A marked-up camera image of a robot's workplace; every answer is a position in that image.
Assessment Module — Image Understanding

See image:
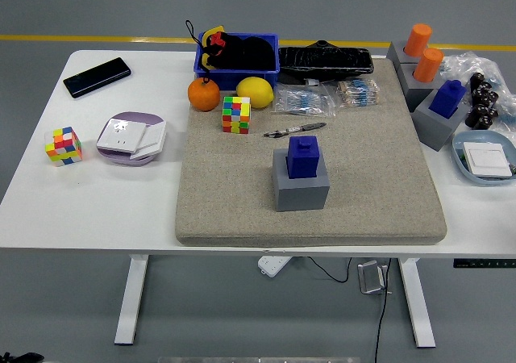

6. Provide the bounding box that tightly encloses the light blue plate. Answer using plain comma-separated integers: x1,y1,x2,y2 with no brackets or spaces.
451,131,516,187

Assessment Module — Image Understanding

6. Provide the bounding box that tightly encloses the black keyboard in plastic wrap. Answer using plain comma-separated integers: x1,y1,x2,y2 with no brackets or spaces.
278,39,375,85

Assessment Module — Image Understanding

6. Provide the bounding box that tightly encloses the silver black pen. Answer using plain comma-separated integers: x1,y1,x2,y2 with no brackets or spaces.
263,122,328,139

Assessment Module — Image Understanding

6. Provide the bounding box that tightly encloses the black round pad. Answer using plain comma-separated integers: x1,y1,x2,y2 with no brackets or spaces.
241,35,277,72

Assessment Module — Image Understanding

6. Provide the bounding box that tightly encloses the scrambled rubik's cube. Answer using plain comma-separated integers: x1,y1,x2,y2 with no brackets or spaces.
222,95,252,135
44,126,84,168

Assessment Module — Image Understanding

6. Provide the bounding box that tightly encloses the silver metal bracket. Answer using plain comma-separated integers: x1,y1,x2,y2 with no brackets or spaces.
357,260,390,296

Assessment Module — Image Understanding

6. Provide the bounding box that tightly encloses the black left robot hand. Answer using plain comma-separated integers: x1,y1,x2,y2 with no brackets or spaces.
0,353,45,363

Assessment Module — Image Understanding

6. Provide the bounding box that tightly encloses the blue seal with square knob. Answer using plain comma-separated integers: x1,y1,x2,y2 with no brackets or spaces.
286,136,322,179
428,79,468,119

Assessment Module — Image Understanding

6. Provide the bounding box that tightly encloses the black pouch with yellow trim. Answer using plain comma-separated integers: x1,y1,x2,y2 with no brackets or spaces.
200,25,248,72

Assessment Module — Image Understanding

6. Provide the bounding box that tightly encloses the clear bag of resistors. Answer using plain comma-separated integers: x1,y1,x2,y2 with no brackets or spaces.
272,83,338,119
332,77,382,110

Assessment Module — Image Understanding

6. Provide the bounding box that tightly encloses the black power cable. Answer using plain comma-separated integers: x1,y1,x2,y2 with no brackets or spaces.
308,257,352,283
372,257,394,363

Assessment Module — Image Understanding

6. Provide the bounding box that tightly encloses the purple plate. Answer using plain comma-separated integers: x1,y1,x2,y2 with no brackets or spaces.
96,111,167,167

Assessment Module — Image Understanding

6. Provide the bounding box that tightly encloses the white wall socket panel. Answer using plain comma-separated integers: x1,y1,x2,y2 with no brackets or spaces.
97,117,148,154

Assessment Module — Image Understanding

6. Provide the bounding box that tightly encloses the crumpled clear plastic bag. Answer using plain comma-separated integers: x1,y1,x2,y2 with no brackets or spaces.
439,51,516,138

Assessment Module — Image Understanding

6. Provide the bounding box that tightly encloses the white wall switch panel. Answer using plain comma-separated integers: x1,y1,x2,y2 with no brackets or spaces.
462,141,514,179
129,119,169,161

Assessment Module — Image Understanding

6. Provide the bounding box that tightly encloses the grey square seal holder block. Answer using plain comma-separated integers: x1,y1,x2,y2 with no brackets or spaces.
411,90,471,152
273,148,331,213

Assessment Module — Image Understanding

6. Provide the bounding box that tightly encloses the orange fruit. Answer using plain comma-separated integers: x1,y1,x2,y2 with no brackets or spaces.
187,77,222,112

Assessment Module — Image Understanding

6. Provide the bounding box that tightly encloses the white power strip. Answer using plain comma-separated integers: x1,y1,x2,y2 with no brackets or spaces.
257,255,292,277

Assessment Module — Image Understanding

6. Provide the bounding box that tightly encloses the blue plastic bin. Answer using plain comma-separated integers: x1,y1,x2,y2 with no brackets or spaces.
193,32,281,93

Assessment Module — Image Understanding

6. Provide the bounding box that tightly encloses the white table leg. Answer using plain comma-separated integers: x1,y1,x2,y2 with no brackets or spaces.
114,253,150,346
397,257,437,348

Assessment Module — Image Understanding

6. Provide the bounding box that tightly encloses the grey-brown fabric mat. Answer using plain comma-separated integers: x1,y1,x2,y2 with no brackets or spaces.
174,58,448,248

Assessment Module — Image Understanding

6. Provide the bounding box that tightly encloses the black table height controller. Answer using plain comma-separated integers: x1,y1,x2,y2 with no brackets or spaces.
452,258,516,269

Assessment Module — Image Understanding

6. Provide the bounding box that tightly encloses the orange cylinder seal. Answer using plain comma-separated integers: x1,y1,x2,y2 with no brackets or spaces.
404,23,435,58
414,48,445,84

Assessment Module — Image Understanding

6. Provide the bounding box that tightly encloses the black lanyard cord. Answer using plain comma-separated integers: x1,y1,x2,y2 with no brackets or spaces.
185,19,213,84

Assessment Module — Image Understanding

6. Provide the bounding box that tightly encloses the black smartphone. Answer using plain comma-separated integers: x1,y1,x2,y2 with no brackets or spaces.
63,56,133,98

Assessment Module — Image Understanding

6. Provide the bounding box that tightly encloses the yellow lemon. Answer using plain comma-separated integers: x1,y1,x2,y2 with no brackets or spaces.
235,76,276,110

